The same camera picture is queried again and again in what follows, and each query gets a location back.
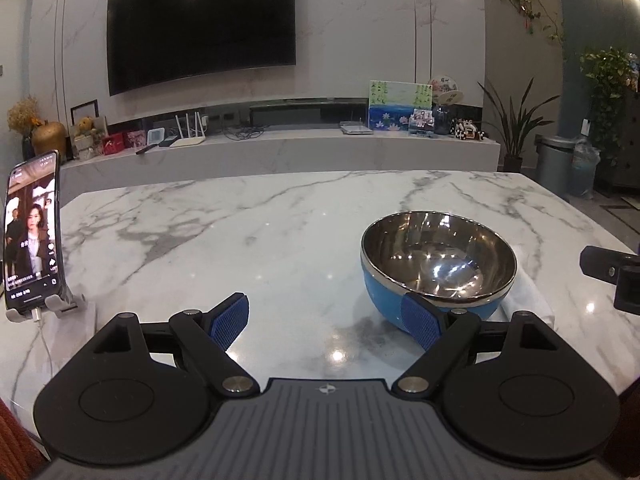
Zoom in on small photo card stand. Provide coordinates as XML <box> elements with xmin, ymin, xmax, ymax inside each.
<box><xmin>407</xmin><ymin>108</ymin><xmax>435</xmax><ymax>137</ymax></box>

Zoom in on blue steel bowl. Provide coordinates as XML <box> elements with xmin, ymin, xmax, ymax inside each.
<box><xmin>360</xmin><ymin>211</ymin><xmax>518</xmax><ymax>334</ymax></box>

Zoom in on white router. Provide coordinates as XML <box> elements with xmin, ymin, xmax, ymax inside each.
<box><xmin>168</xmin><ymin>112</ymin><xmax>207</xmax><ymax>149</ymax></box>

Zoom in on green trailing pothos plant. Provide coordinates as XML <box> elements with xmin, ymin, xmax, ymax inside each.
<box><xmin>579</xmin><ymin>47</ymin><xmax>637</xmax><ymax>167</ymax></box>

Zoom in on dark glass jar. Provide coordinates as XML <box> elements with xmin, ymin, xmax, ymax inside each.
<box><xmin>432</xmin><ymin>105</ymin><xmax>454</xmax><ymax>136</ymax></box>

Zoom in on hanging vine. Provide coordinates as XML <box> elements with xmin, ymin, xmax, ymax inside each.
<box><xmin>497</xmin><ymin>0</ymin><xmax>569</xmax><ymax>59</ymax></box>

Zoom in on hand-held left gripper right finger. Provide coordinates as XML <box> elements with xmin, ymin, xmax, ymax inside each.
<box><xmin>391</xmin><ymin>291</ymin><xmax>583</xmax><ymax>400</ymax></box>

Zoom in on teddy bear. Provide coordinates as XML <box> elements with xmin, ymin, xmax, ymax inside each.
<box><xmin>73</xmin><ymin>116</ymin><xmax>99</xmax><ymax>161</ymax></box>

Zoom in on gold apple-shaped vase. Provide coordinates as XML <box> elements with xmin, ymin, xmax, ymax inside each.
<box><xmin>32</xmin><ymin>121</ymin><xmax>69</xmax><ymax>162</ymax></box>

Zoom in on long-leaved potted plant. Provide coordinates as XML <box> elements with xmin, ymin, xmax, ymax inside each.
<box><xmin>477</xmin><ymin>77</ymin><xmax>562</xmax><ymax>174</ymax></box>

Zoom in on white cloth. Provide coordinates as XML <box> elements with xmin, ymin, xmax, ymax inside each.
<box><xmin>501</xmin><ymin>277</ymin><xmax>557</xmax><ymax>326</ymax></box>

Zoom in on grey cabinet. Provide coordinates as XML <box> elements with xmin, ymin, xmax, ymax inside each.
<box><xmin>612</xmin><ymin>77</ymin><xmax>640</xmax><ymax>192</ymax></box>

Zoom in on dried flower bunch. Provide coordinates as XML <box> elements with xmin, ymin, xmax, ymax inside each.
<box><xmin>6</xmin><ymin>95</ymin><xmax>44</xmax><ymax>137</ymax></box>

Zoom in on black flat television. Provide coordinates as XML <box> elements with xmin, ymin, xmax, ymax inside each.
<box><xmin>106</xmin><ymin>0</ymin><xmax>298</xmax><ymax>97</ymax></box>

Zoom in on marble television console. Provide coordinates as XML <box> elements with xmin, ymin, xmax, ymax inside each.
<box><xmin>59</xmin><ymin>127</ymin><xmax>502</xmax><ymax>206</ymax></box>

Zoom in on black smartphone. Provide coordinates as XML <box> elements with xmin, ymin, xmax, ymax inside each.
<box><xmin>2</xmin><ymin>150</ymin><xmax>64</xmax><ymax>312</ymax></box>

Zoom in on grey trash can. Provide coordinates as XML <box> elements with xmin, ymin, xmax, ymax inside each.
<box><xmin>533</xmin><ymin>135</ymin><xmax>576</xmax><ymax>197</ymax></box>

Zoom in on black cables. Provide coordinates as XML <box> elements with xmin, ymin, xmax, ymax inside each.
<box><xmin>222</xmin><ymin>125</ymin><xmax>266</xmax><ymax>141</ymax></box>

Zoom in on lotus pond painting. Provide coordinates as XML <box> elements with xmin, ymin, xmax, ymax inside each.
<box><xmin>368</xmin><ymin>80</ymin><xmax>434</xmax><ymax>134</ymax></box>

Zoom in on black picture frame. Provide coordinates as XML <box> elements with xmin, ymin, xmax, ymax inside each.
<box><xmin>70</xmin><ymin>100</ymin><xmax>99</xmax><ymax>127</ymax></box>

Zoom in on round decorative fan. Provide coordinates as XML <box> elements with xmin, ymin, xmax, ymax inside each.
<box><xmin>428</xmin><ymin>75</ymin><xmax>464</xmax><ymax>107</ymax></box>

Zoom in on clear plastic bag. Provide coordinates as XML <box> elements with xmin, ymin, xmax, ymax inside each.
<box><xmin>570</xmin><ymin>137</ymin><xmax>601</xmax><ymax>199</ymax></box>

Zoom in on white charging cable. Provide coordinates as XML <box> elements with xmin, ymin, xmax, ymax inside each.
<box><xmin>32</xmin><ymin>310</ymin><xmax>59</xmax><ymax>387</ymax></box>

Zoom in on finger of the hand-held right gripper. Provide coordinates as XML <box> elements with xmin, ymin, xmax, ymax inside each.
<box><xmin>579</xmin><ymin>245</ymin><xmax>640</xmax><ymax>282</ymax></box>

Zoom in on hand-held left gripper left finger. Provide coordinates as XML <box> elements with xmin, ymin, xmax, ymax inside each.
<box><xmin>69</xmin><ymin>292</ymin><xmax>259</xmax><ymax>400</ymax></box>

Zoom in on black and white cow figurines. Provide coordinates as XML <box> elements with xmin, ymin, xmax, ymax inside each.
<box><xmin>451</xmin><ymin>118</ymin><xmax>487</xmax><ymax>141</ymax></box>

